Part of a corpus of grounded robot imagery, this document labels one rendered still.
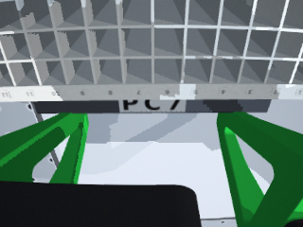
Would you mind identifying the white deep-well block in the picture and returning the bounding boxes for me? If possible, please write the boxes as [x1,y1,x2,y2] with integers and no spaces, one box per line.
[0,0,303,102]

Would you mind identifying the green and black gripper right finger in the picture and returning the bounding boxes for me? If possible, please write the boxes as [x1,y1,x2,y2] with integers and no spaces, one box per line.
[217,112,303,227]

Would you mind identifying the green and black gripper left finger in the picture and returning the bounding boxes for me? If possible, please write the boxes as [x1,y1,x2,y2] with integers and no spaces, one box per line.
[0,113,89,183]

